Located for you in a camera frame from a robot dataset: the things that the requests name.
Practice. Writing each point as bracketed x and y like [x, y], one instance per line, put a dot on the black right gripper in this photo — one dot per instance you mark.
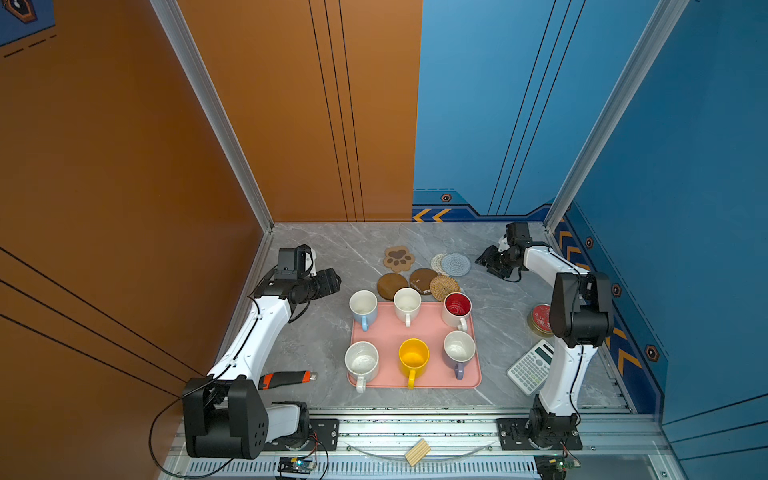
[487, 257]

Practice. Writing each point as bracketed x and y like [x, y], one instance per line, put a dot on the white mug red inside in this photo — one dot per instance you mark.
[457, 308]

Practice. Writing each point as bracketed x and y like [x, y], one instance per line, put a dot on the chipped brown wooden coaster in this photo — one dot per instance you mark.
[420, 280]

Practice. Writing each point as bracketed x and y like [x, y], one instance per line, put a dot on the white mug front left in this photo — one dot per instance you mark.
[362, 363]

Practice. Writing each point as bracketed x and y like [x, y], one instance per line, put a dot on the round brown wooden coaster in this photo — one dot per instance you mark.
[389, 284]

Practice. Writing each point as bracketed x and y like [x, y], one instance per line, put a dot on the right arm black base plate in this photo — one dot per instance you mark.
[548, 434]

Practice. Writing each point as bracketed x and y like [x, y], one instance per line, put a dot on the light blue mug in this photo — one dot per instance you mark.
[364, 306]

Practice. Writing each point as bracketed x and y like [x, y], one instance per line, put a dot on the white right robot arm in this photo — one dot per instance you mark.
[581, 318]

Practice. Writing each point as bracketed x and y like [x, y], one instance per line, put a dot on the circuit board right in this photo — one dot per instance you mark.
[555, 468]

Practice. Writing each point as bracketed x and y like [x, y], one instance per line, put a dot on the green circuit board left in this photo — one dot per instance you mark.
[295, 467]

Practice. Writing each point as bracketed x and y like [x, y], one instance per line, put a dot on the cream multicolour woven coaster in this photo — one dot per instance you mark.
[436, 263]

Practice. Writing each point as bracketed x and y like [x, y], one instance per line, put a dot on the orange black utility knife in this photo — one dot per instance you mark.
[285, 378]

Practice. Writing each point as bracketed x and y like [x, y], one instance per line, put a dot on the tan rattan coaster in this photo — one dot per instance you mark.
[441, 286]

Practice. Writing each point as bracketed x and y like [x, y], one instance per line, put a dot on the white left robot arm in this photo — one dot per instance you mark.
[224, 414]

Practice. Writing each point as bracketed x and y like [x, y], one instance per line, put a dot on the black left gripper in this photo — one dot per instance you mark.
[327, 282]

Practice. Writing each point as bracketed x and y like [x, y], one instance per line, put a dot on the white scientific calculator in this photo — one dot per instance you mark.
[530, 372]

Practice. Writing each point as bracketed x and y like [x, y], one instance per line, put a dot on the aluminium front rail frame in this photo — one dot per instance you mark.
[449, 444]

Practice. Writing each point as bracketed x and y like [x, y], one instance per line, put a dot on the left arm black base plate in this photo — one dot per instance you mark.
[315, 433]

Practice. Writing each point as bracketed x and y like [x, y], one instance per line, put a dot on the grey aluminium corner post left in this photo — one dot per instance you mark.
[177, 31]

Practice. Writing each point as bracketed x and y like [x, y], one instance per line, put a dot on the paw shaped cork coaster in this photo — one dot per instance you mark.
[398, 259]

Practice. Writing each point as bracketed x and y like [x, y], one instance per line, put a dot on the pink plastic tray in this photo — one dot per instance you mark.
[387, 334]

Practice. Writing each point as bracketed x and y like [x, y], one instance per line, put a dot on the grey aluminium corner post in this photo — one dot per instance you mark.
[654, 36]
[177, 31]

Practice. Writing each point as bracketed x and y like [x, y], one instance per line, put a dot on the yellow mug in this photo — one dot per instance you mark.
[414, 356]

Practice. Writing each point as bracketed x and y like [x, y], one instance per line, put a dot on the small wooden block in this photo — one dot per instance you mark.
[417, 452]

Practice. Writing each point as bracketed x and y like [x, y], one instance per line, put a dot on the lilac mug white inside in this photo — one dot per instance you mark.
[459, 349]

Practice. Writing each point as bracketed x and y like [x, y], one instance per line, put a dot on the grey aluminium corner post right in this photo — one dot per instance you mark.
[654, 36]

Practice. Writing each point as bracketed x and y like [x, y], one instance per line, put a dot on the light blue woven coaster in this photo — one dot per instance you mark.
[455, 264]

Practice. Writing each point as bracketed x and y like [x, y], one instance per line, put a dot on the white mug back middle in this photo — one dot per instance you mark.
[407, 303]

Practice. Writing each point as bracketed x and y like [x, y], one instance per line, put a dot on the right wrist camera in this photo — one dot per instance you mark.
[518, 234]

